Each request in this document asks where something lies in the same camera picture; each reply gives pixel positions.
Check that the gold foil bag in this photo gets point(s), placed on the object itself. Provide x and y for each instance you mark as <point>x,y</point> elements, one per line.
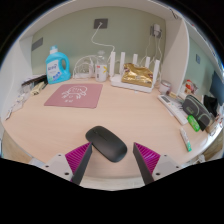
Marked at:
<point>137,76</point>

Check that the green and white tube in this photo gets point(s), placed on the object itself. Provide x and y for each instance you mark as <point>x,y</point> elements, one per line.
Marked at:
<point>186,139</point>

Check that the yellow package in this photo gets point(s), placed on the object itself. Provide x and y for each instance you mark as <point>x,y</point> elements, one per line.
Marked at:
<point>38,88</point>

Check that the clear plastic bags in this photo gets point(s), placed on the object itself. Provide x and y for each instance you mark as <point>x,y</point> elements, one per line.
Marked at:
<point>19,101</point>

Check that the pink printed mouse pad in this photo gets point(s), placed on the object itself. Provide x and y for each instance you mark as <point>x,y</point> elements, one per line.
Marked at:
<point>75,96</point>

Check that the small red figure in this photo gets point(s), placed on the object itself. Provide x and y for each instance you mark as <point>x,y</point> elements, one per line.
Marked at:
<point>190,86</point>

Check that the small green pack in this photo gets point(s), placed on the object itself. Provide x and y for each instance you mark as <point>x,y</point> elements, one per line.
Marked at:
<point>193,123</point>

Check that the white remote control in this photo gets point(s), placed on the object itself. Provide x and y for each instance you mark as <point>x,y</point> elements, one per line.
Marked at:
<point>173,109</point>

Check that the grey zip pouch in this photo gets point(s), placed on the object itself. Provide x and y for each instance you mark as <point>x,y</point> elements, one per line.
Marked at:
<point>196,110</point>

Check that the clear bottle with red label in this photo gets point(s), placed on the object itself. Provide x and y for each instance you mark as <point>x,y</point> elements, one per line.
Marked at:
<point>101,70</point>

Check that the blue detergent bottle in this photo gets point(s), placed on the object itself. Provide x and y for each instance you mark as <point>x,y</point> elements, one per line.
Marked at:
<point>57,68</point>

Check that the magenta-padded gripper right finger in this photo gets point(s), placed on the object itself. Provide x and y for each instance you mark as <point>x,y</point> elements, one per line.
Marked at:
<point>149,159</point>

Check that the white wall shelf unit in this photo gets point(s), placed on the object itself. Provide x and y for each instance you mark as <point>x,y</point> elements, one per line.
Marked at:
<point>175,56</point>

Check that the black bag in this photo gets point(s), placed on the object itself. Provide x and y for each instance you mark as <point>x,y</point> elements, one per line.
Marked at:
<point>210,105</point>

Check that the black monitor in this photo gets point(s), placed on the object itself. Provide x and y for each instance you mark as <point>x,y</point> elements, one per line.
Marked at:
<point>217,88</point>

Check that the stack of books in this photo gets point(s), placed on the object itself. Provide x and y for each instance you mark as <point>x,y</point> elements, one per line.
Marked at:
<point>35,80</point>

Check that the black computer mouse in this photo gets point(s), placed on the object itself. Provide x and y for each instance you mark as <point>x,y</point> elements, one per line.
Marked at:
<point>106,143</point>

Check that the white router with antennas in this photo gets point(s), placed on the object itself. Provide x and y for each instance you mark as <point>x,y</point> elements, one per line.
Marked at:
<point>116,81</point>

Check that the white wall charger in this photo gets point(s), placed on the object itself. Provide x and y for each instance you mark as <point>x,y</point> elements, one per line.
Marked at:
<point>156,30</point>

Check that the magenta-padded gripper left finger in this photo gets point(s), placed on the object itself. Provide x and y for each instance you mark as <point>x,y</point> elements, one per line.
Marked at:
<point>76,159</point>

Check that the white and yellow snack packet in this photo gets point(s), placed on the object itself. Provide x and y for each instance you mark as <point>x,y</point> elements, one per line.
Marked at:
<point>8,114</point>

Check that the small round tin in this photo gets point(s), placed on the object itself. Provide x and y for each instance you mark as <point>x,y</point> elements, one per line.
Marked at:
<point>164,87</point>

